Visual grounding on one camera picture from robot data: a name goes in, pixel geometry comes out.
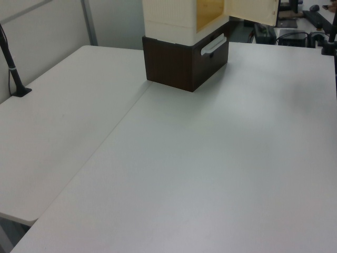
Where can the black box device green label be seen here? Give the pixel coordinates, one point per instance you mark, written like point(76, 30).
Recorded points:
point(264, 34)

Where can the black jointed camera mount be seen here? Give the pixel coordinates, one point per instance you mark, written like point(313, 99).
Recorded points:
point(329, 46)

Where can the cream cabinet door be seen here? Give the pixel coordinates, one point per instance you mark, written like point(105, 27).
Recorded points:
point(250, 10)

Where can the black computer mouse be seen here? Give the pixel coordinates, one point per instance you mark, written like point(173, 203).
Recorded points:
point(315, 8)

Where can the black cabinet in background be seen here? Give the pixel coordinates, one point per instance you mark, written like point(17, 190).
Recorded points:
point(248, 23)

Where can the cream plastic cabinet body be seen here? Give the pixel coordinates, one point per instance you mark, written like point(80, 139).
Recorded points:
point(168, 23)

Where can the grey partition frame post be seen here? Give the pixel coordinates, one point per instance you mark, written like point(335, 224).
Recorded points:
point(90, 23)

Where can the dark brown drawer box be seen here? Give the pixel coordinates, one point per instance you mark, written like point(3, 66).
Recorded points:
point(171, 66)

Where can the black monitor stand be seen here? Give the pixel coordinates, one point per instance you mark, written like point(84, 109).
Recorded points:
point(288, 22)

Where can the black camera pole with clamp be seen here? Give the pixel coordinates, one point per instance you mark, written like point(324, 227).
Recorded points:
point(14, 73)

